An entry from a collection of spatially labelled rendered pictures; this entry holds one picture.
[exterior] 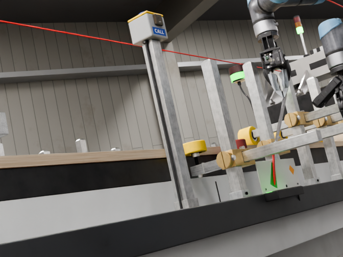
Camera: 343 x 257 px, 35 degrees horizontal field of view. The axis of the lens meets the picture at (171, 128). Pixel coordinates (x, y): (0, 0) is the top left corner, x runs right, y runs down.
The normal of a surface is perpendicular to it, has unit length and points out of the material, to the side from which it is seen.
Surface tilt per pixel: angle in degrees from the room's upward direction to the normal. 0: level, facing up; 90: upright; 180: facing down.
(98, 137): 90
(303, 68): 90
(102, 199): 90
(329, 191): 90
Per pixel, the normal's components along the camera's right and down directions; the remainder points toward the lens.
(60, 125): 0.44, -0.25
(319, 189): 0.76, -0.27
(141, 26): -0.62, 0.00
